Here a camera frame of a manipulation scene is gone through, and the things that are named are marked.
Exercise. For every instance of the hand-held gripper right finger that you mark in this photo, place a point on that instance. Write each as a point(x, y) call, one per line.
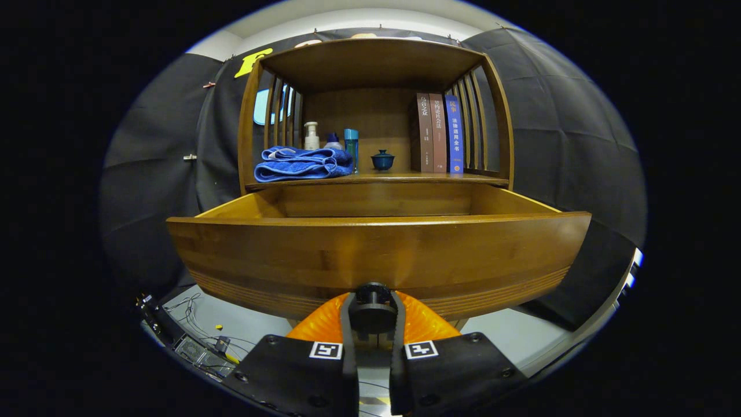
point(396, 359)

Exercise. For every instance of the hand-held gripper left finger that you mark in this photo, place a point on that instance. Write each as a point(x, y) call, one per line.
point(348, 359)

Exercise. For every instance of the wooden countertop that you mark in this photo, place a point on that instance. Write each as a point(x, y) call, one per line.
point(405, 176)

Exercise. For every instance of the wooden cabinet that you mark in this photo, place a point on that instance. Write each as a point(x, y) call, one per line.
point(370, 63)

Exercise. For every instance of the black electronic device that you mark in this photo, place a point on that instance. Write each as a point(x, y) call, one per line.
point(194, 350)

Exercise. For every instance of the dark blue lidded teacup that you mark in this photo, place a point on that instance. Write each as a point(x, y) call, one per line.
point(382, 160)

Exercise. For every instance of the blue folded towel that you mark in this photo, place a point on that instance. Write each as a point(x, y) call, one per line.
point(301, 165)

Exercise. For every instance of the tall teal bottle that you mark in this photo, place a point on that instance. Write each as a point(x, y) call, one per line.
point(351, 147)

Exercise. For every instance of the white bottle with blue cap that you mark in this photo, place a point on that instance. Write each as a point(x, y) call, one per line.
point(333, 140)

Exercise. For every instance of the white pump bottle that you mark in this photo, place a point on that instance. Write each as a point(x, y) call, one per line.
point(311, 139)

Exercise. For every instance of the dark brown book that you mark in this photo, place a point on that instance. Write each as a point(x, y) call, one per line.
point(424, 133)

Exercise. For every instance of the reddish brown book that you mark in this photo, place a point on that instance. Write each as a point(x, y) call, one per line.
point(439, 133)

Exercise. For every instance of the blue book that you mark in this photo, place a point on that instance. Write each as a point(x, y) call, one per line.
point(454, 133)

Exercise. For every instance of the white panel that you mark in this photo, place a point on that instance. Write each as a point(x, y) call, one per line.
point(632, 272)

